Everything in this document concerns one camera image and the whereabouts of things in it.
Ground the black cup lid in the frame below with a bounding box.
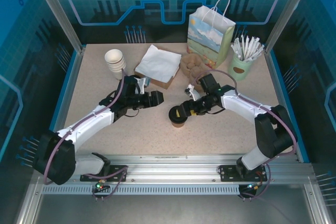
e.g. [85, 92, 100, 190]
[169, 105, 188, 124]

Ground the brown pulp cup carrier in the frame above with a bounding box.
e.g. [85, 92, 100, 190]
[180, 54, 208, 81]

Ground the landscape print paper bag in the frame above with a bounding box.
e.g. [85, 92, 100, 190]
[186, 0, 236, 70]

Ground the stack of white napkins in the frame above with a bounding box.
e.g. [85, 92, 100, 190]
[135, 45, 182, 83]

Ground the stack of white paper cups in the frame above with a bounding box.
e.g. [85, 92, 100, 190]
[104, 49, 127, 80]

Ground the pale green straw jar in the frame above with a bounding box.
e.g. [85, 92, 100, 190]
[227, 50, 255, 82]

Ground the white wrapped straw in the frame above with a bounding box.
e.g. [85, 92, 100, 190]
[248, 36, 257, 61]
[245, 37, 252, 61]
[252, 45, 265, 61]
[230, 45, 242, 61]
[250, 39, 262, 61]
[235, 37, 244, 59]

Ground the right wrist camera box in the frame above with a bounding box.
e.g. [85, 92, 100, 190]
[184, 83, 200, 101]

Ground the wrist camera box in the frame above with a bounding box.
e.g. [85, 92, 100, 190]
[184, 83, 200, 101]
[136, 77, 152, 94]

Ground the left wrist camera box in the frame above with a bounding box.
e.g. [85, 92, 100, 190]
[136, 77, 152, 94]

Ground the aluminium front rail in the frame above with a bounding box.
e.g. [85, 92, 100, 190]
[34, 154, 314, 184]

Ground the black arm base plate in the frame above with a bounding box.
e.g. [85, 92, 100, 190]
[219, 165, 268, 183]
[80, 165, 129, 183]

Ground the slotted grey cable duct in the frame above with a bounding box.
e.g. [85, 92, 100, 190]
[41, 184, 241, 196]

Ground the aluminium frame post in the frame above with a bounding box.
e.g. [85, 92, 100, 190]
[264, 0, 318, 53]
[28, 0, 86, 53]

